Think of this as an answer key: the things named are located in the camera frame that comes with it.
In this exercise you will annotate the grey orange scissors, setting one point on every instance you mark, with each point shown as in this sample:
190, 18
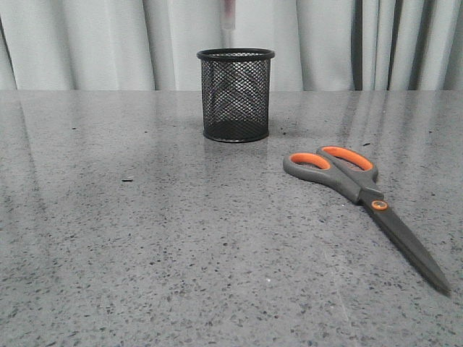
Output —
354, 177

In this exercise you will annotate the pink pen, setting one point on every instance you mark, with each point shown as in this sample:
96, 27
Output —
228, 21

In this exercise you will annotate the black mesh pen cup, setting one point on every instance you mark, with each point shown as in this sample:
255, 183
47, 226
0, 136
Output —
235, 93

